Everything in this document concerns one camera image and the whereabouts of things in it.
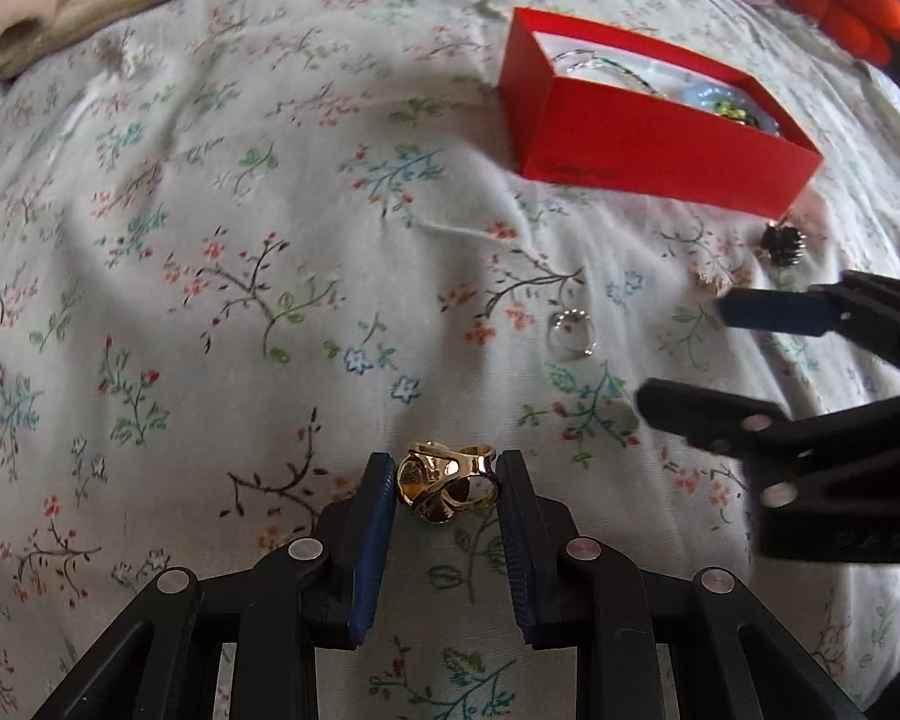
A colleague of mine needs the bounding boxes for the light blue bead bracelet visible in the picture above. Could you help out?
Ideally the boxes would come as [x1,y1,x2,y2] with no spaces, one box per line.
[677,81,782,139]

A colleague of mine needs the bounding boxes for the large gold ring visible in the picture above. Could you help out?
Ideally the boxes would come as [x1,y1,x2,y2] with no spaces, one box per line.
[394,439,499,527]

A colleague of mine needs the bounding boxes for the small gold earring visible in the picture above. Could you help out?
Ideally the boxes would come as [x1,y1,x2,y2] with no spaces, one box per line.
[692,270,731,296]

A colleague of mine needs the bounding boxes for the silver ring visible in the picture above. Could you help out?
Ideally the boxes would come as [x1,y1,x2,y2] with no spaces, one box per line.
[544,305,600,359]

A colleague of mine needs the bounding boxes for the red cardboard box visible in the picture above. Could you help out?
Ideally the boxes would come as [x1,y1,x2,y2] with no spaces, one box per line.
[499,8,823,220]

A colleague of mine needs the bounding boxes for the floral bed sheet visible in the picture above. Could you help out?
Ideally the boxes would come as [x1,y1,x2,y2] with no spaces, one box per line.
[0,0,900,718]

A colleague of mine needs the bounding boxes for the clear crystal bead bracelet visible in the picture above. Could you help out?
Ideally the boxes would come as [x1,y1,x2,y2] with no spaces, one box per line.
[551,47,659,96]

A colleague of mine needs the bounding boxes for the black spiky earring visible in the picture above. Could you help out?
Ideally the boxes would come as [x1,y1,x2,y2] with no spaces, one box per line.
[759,223,805,268]

